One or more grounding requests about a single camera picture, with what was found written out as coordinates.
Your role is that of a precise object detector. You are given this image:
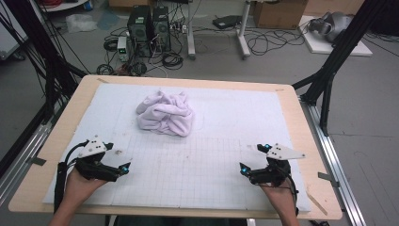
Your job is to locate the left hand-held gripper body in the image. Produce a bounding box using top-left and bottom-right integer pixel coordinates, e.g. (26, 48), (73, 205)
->
(74, 135), (122, 183)

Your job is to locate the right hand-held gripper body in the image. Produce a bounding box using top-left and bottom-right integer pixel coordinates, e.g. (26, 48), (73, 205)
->
(248, 143), (307, 187)

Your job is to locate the lavender cat-print towel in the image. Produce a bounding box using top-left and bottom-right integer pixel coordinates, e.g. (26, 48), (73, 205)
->
(136, 89), (196, 137)

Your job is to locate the person's left hand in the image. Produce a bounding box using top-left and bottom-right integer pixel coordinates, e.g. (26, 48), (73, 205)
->
(64, 168), (108, 204)

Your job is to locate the person's right hand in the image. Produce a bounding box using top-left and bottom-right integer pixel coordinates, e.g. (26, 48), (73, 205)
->
(259, 180), (298, 215)

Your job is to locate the white foam mat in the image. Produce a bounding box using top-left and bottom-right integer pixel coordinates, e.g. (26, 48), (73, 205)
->
(41, 83), (312, 213)

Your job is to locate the thin wooden stick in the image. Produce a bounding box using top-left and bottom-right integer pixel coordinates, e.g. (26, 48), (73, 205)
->
(306, 191), (328, 217)

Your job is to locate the black tape piece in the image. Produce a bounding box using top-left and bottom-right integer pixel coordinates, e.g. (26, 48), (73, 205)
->
(317, 171), (342, 188)
(31, 155), (47, 167)

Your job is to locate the white power supply unit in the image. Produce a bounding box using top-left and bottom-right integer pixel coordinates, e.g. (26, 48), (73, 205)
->
(117, 36), (130, 62)

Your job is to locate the white floor board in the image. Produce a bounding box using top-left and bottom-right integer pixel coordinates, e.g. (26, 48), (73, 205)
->
(297, 15), (374, 57)

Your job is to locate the white desk leg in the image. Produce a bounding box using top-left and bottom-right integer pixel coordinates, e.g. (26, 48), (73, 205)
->
(236, 0), (252, 60)
(186, 0), (198, 60)

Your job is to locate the large black computer tower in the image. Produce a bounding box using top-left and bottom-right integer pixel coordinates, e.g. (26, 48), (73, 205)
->
(126, 5), (154, 58)

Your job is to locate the clear plastic bag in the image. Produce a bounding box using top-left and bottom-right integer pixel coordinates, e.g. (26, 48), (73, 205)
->
(65, 12), (98, 34)

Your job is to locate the slim black computer tower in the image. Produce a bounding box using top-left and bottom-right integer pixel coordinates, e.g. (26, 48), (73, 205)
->
(152, 6), (172, 53)

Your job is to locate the black flat device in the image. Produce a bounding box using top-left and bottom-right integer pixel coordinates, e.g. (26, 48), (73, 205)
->
(212, 14), (243, 30)

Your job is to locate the brown cardboard box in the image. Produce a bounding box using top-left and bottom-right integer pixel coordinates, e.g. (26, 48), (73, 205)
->
(253, 0), (309, 30)

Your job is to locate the grey headset device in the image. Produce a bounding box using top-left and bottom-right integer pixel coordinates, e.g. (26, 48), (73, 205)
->
(308, 11), (354, 43)

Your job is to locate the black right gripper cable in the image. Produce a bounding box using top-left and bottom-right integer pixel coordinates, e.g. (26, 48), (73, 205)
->
(283, 174), (299, 217)

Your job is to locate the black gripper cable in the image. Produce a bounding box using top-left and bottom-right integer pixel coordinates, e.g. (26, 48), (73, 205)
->
(283, 174), (299, 217)
(54, 139), (90, 215)

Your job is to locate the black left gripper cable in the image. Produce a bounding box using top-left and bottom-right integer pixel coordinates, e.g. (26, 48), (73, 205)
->
(54, 139), (90, 215)

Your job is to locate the aluminium rail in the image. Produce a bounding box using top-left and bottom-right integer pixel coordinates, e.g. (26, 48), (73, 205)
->
(300, 100), (368, 226)
(0, 121), (53, 206)

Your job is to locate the black frame stand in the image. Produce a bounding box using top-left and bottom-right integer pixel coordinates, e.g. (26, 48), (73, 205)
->
(0, 0), (88, 125)
(291, 0), (399, 137)

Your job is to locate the coil of black cable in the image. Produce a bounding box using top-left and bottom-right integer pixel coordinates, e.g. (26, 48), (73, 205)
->
(161, 51), (184, 71)

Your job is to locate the tangle of black floor cables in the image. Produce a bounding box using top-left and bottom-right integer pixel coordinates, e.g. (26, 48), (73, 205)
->
(244, 27), (307, 57)

